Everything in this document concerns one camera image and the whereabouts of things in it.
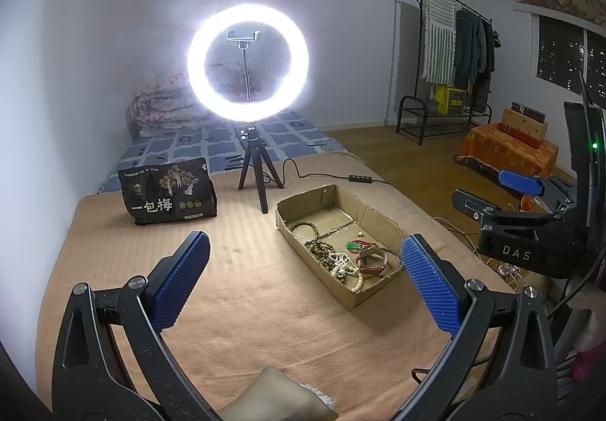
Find black snack bag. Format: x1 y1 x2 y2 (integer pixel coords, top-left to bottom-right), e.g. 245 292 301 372
117 157 219 226

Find floor cables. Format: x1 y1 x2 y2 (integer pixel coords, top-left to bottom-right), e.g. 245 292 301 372
436 217 522 284

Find person's right forearm fluffy sleeve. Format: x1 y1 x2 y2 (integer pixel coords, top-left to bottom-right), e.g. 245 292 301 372
565 279 606 381

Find shallow cardboard box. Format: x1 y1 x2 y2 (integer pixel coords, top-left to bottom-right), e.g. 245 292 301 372
275 184 405 309

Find white ring light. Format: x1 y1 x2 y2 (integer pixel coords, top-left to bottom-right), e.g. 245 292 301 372
187 2 311 123

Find night window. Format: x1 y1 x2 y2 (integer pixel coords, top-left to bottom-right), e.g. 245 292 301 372
537 14 606 100

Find dark hanging clothes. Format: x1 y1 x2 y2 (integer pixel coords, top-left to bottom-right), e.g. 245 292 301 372
453 9 498 112

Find metal phone holder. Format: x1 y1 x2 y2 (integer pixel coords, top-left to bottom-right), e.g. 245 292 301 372
226 30 262 102

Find yellow box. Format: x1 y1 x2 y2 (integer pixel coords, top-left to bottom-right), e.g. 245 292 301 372
434 86 467 114

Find brown strap wristwatch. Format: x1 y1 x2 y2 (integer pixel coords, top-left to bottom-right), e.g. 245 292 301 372
356 247 401 279

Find striped hanging towel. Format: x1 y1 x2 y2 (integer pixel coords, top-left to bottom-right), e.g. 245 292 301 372
421 0 458 83

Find blue patterned bed sheet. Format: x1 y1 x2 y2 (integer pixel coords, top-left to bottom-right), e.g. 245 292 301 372
99 109 348 192

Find person's left hand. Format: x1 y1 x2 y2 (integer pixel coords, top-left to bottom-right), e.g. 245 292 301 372
215 366 339 421

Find black clothes rack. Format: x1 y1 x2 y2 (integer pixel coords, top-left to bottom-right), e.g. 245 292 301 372
395 0 495 146

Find rolled floral quilt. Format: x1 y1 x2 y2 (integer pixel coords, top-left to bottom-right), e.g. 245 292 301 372
130 62 266 135

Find orange cloth covered table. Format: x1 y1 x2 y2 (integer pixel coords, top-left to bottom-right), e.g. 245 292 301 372
454 123 559 178

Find tan wooden box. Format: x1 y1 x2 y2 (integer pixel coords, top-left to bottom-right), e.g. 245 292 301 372
502 109 549 150

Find dark flat box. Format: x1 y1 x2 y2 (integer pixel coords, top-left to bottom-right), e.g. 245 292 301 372
510 101 546 123

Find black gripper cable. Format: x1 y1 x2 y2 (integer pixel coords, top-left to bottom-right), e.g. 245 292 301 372
544 255 606 322

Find black ring light cable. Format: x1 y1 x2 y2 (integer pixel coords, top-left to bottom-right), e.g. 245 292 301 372
277 159 394 185

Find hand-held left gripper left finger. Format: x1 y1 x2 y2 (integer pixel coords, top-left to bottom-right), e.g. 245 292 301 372
52 230 223 421

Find brown wooden bead string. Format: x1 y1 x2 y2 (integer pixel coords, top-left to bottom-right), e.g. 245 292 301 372
290 222 339 273

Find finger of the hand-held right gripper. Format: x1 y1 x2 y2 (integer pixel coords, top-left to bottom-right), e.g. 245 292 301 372
451 188 557 232
499 169 576 209

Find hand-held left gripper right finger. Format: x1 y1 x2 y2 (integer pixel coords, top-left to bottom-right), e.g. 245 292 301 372
393 233 559 421

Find white pearl necklace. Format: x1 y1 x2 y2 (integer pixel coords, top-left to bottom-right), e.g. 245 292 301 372
326 251 361 282

